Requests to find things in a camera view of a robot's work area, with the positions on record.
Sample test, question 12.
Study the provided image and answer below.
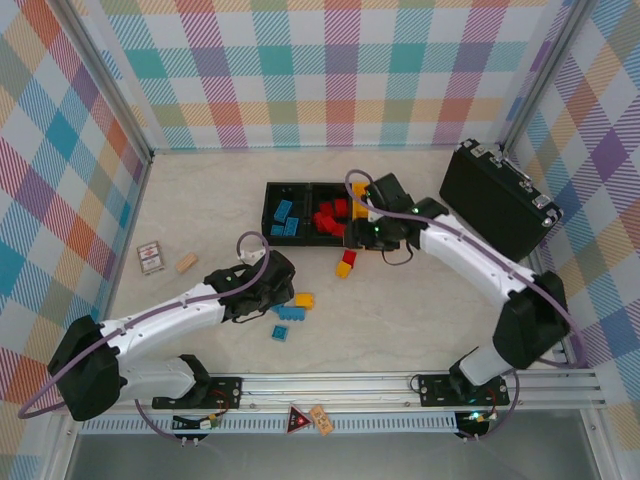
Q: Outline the black plastic bin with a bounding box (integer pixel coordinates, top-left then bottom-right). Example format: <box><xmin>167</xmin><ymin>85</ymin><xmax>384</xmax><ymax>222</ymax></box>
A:
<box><xmin>259</xmin><ymin>181</ymin><xmax>314</xmax><ymax>249</ymax></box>
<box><xmin>309</xmin><ymin>182</ymin><xmax>357</xmax><ymax>250</ymax></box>

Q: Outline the black briefcase with metal latches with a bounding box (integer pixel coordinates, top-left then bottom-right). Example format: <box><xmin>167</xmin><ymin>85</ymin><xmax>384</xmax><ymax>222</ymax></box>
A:
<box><xmin>438</xmin><ymin>138</ymin><xmax>565</xmax><ymax>265</ymax></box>

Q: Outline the playing card box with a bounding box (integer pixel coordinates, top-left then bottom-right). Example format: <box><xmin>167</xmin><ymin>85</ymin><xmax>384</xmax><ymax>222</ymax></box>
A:
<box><xmin>137</xmin><ymin>241</ymin><xmax>166</xmax><ymax>276</ymax></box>

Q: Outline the red triangle sticker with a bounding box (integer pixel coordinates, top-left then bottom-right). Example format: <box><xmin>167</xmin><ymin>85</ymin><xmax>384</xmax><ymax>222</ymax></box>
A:
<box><xmin>285</xmin><ymin>405</ymin><xmax>312</xmax><ymax>437</ymax></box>

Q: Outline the orange paper tag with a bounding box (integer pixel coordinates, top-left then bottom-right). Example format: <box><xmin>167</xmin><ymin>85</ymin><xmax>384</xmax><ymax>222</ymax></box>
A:
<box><xmin>308</xmin><ymin>406</ymin><xmax>334</xmax><ymax>436</ymax></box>

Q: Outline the grey metal plate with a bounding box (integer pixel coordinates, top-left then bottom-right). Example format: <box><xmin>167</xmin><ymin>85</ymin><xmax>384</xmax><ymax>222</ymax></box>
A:
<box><xmin>63</xmin><ymin>432</ymin><xmax>601</xmax><ymax>480</ymax></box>

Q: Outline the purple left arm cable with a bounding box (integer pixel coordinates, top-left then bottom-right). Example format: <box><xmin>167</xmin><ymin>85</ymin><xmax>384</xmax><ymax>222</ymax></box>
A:
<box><xmin>17</xmin><ymin>230</ymin><xmax>272</xmax><ymax>444</ymax></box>

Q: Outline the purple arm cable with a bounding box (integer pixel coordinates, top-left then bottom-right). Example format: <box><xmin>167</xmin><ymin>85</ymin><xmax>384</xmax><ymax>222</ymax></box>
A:
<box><xmin>347</xmin><ymin>168</ymin><xmax>586</xmax><ymax>444</ymax></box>
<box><xmin>17</xmin><ymin>230</ymin><xmax>272</xmax><ymax>444</ymax></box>

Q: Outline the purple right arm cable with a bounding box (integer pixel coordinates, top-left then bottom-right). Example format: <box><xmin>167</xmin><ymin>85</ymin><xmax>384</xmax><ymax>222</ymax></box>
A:
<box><xmin>347</xmin><ymin>168</ymin><xmax>586</xmax><ymax>444</ymax></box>

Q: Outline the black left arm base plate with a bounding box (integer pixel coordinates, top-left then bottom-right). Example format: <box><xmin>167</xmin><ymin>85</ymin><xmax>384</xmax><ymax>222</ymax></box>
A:
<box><xmin>151</xmin><ymin>375</ymin><xmax>245</xmax><ymax>412</ymax></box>

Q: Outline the aluminium mounting rail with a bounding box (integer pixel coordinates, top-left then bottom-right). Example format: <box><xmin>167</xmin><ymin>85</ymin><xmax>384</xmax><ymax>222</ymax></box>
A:
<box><xmin>53</xmin><ymin>372</ymin><xmax>609</xmax><ymax>415</ymax></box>

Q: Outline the white slotted cable duct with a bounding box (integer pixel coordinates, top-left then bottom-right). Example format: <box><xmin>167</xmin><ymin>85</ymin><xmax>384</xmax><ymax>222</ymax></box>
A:
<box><xmin>78</xmin><ymin>412</ymin><xmax>460</xmax><ymax>435</ymax></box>

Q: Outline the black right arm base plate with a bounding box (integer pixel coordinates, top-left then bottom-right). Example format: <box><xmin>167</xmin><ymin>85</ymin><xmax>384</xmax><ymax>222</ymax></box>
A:
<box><xmin>417</xmin><ymin>373</ymin><xmax>512</xmax><ymax>408</ymax></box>

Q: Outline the aluminium frame post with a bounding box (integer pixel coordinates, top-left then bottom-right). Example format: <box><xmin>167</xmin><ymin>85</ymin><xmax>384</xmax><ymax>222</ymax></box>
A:
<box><xmin>58</xmin><ymin>0</ymin><xmax>154</xmax><ymax>166</ymax></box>
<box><xmin>501</xmin><ymin>0</ymin><xmax>599</xmax><ymax>156</ymax></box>

